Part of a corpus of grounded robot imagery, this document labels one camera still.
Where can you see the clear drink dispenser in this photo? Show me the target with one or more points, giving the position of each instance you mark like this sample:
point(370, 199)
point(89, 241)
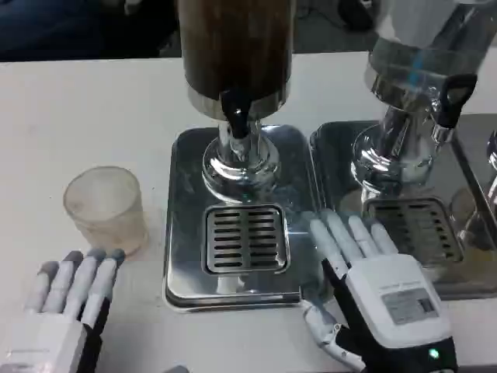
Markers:
point(411, 77)

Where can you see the dark blue chair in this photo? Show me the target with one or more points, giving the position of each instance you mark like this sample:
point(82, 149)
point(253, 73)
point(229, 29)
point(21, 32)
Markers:
point(70, 27)

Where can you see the brown drink dispenser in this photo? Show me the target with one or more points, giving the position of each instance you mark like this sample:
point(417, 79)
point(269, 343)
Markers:
point(237, 50)

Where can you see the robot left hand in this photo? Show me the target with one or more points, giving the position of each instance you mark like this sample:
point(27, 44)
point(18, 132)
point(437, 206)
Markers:
point(58, 295)

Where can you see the black tap of brown dispenser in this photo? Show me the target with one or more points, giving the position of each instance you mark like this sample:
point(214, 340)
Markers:
point(235, 112)

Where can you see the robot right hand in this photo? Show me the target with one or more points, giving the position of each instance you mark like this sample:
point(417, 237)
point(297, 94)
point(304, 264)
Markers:
point(396, 295)

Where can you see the clear ribbed glass cup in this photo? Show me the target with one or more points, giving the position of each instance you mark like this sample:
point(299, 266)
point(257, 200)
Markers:
point(105, 210)

